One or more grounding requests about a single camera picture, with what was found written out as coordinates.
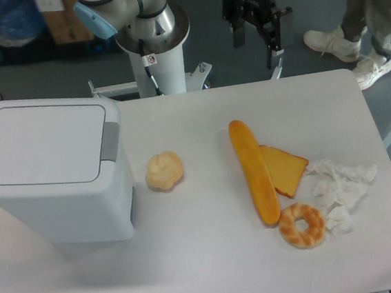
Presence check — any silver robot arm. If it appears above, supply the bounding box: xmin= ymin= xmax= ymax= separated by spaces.
xmin=73 ymin=0 xmax=294 ymax=68

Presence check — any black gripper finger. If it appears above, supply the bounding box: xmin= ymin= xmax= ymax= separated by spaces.
xmin=222 ymin=0 xmax=245 ymax=48
xmin=254 ymin=7 xmax=294 ymax=69

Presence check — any white plastic trash can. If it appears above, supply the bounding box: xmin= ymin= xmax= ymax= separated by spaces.
xmin=0 ymin=97 xmax=134 ymax=243

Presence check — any blue plastic covered object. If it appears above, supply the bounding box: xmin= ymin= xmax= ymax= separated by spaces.
xmin=0 ymin=0 xmax=46 ymax=48

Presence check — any long orange baguette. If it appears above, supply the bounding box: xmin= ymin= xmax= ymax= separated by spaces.
xmin=228 ymin=120 xmax=281 ymax=226

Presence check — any small crumpled white tissue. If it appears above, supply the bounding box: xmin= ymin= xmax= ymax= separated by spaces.
xmin=325 ymin=205 xmax=352 ymax=238

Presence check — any cardboard box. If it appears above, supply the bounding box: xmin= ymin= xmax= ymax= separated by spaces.
xmin=34 ymin=0 xmax=94 ymax=45

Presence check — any round cream puff bread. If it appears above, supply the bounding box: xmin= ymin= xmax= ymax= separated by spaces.
xmin=146 ymin=151 xmax=183 ymax=191

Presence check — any orange toast slice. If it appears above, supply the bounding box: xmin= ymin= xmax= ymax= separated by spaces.
xmin=259 ymin=145 xmax=309 ymax=199

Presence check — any large crumpled white tissue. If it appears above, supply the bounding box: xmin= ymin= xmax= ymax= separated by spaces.
xmin=305 ymin=159 xmax=378 ymax=212

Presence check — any twisted ring bread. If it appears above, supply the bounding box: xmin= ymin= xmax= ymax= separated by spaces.
xmin=279 ymin=203 xmax=326 ymax=249

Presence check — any person in khaki trousers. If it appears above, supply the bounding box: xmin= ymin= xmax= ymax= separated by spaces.
xmin=303 ymin=0 xmax=391 ymax=90

